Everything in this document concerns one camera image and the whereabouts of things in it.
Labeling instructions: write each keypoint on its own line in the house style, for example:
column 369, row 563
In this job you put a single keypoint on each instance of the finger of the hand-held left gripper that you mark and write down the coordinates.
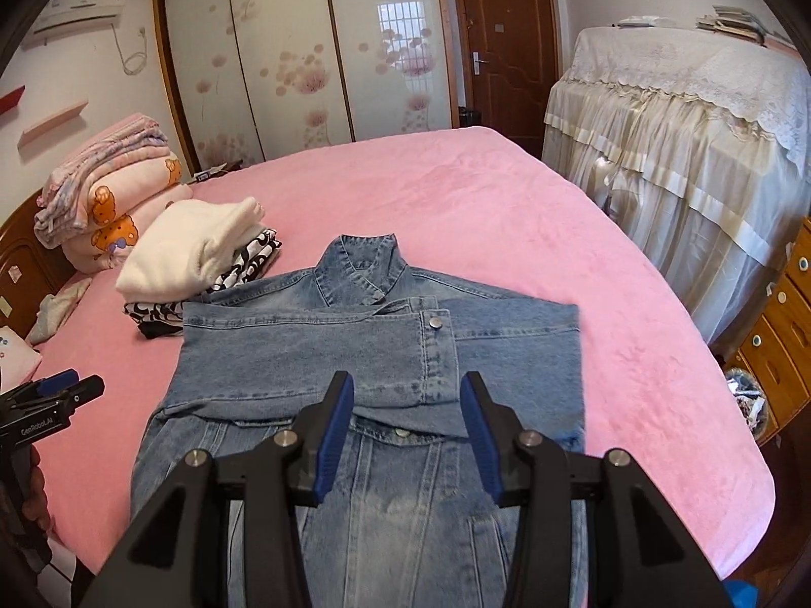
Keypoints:
column 85, row 389
column 57, row 383

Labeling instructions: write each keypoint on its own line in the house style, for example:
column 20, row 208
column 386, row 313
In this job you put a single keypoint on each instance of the red wall shelf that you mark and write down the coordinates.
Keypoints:
column 9, row 101

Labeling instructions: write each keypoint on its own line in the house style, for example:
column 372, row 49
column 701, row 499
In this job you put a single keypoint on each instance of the white air conditioner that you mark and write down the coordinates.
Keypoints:
column 82, row 9

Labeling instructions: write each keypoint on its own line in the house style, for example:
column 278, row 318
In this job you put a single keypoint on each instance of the white papers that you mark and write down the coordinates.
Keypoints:
column 640, row 22

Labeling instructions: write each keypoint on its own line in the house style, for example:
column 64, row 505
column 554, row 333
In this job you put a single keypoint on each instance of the blue plastic bag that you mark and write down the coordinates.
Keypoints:
column 741, row 595

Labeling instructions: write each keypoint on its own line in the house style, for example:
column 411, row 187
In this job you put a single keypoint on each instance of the stack of books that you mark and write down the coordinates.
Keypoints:
column 728, row 19

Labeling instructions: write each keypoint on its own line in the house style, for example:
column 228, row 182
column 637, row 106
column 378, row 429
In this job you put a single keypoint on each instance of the pink bear print quilt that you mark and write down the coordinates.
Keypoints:
column 127, row 202

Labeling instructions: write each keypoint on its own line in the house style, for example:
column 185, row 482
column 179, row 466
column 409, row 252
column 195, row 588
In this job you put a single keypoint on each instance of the white folded sweater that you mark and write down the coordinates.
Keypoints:
column 184, row 247

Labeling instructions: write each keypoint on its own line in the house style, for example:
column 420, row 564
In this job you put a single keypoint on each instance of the wooden headboard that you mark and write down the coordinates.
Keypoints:
column 25, row 266

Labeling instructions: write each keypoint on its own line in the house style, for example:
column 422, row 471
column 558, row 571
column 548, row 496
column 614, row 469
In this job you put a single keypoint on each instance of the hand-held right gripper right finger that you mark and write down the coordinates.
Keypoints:
column 481, row 437

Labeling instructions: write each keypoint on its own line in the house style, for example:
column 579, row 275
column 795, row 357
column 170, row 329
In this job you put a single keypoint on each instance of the brown wooden door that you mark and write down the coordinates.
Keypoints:
column 507, row 44

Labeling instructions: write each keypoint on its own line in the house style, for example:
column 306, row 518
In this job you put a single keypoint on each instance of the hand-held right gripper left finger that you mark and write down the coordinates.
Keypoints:
column 332, row 437

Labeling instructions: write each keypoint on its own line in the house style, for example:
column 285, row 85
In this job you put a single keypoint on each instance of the small black bin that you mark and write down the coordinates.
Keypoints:
column 469, row 117

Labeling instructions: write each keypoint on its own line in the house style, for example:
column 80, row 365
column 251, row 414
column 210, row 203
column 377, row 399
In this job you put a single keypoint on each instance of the lace covered furniture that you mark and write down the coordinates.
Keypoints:
column 684, row 139

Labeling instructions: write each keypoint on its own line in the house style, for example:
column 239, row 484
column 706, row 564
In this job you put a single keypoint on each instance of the black white patterned cloth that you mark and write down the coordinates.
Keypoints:
column 247, row 259

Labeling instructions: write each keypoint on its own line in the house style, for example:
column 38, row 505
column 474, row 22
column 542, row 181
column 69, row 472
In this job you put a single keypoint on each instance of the white printed pillow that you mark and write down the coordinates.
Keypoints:
column 16, row 354

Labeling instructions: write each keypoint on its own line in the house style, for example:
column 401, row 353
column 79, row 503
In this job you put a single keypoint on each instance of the grey white crumpled cloth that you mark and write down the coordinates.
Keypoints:
column 57, row 310

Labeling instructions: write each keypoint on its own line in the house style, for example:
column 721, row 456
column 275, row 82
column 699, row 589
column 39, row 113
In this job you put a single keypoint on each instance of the trash bin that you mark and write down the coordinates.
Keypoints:
column 747, row 399

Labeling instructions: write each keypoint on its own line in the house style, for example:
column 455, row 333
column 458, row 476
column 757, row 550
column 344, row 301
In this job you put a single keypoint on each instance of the dark box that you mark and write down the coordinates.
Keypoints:
column 218, row 172

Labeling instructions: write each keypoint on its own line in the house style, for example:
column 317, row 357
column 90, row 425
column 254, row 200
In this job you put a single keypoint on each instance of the blue denim jacket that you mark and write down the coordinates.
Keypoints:
column 285, row 342

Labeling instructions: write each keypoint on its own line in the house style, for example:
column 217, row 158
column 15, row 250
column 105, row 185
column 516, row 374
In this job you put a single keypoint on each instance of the pink wall shelf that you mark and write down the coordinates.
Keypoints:
column 54, row 123

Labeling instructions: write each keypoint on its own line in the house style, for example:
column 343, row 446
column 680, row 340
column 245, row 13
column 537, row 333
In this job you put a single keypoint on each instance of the floral sliding door wardrobe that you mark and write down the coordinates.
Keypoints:
column 285, row 44

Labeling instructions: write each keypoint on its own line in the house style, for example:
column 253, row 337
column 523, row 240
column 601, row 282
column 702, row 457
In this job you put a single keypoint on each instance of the person's left hand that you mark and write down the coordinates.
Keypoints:
column 37, row 497

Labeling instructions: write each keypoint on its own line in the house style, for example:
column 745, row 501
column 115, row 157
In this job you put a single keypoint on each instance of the wooden drawer cabinet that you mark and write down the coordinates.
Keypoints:
column 785, row 342

